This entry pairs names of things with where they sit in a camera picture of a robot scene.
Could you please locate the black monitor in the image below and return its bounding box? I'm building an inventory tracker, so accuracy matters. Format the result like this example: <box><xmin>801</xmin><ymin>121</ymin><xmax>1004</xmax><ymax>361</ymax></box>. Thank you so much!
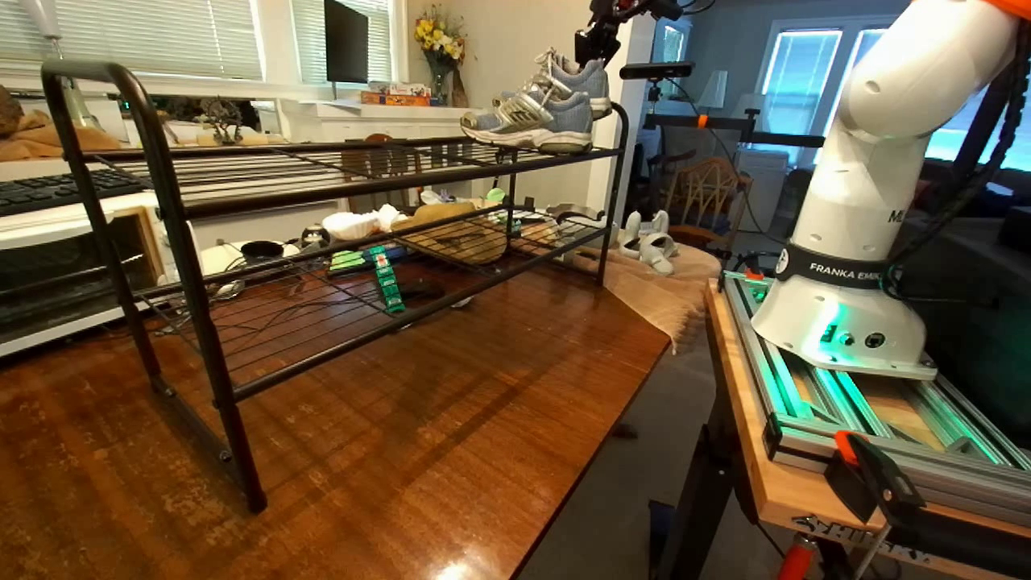
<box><xmin>324</xmin><ymin>0</ymin><xmax>368</xmax><ymax>84</ymax></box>

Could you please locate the black keyboard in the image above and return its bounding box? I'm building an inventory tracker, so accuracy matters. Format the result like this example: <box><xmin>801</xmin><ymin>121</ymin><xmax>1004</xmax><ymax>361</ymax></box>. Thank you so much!
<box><xmin>0</xmin><ymin>167</ymin><xmax>149</xmax><ymax>215</ymax></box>

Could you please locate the woven straw hat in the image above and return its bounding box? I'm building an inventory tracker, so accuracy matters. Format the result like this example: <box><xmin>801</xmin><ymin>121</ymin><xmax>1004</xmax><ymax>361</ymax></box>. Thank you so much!
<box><xmin>394</xmin><ymin>204</ymin><xmax>505</xmax><ymax>263</ymax></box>

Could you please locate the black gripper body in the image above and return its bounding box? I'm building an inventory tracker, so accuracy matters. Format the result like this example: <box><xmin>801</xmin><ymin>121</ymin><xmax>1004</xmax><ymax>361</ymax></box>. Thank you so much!
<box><xmin>573</xmin><ymin>0</ymin><xmax>641</xmax><ymax>63</ymax></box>

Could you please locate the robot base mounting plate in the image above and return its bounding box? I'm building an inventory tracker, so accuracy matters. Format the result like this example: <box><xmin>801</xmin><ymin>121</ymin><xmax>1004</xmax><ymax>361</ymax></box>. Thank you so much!
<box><xmin>702</xmin><ymin>267</ymin><xmax>1031</xmax><ymax>580</ymax></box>

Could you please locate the blue grey sneaker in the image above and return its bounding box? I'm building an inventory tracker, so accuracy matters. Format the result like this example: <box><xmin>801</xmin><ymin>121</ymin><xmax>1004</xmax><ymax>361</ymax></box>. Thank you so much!
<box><xmin>459</xmin><ymin>94</ymin><xmax>593</xmax><ymax>152</ymax></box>
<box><xmin>533</xmin><ymin>48</ymin><xmax>611</xmax><ymax>120</ymax></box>

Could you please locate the flower vase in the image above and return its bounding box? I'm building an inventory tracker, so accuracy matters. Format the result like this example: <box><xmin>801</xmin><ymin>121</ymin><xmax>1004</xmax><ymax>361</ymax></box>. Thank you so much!
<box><xmin>412</xmin><ymin>10</ymin><xmax>463</xmax><ymax>107</ymax></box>

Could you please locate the black camera on stand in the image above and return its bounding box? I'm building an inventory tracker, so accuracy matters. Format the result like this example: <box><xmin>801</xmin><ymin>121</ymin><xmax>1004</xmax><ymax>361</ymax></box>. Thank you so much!
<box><xmin>618</xmin><ymin>60</ymin><xmax>824</xmax><ymax>149</ymax></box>

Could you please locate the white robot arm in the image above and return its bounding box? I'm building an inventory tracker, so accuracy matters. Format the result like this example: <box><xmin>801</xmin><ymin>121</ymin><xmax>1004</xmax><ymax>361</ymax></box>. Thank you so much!
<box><xmin>750</xmin><ymin>0</ymin><xmax>1031</xmax><ymax>381</ymax></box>

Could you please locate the white toy figure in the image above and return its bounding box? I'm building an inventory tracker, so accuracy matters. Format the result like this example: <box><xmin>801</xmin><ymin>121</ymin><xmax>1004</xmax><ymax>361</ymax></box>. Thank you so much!
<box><xmin>618</xmin><ymin>210</ymin><xmax>677</xmax><ymax>278</ymax></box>

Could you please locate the wooden chair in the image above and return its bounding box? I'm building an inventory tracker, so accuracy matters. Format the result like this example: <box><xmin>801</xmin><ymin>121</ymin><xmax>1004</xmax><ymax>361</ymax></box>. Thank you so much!
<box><xmin>662</xmin><ymin>155</ymin><xmax>750</xmax><ymax>257</ymax></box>

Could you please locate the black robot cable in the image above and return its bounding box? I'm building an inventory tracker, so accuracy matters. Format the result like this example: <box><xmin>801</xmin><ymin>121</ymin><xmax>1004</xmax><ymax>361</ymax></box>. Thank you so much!
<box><xmin>889</xmin><ymin>20</ymin><xmax>1031</xmax><ymax>267</ymax></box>

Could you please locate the dark metal shoe rack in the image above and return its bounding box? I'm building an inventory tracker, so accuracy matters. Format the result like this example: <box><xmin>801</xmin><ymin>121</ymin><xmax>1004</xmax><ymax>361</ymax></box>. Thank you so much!
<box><xmin>42</xmin><ymin>60</ymin><xmax>625</xmax><ymax>508</ymax></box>

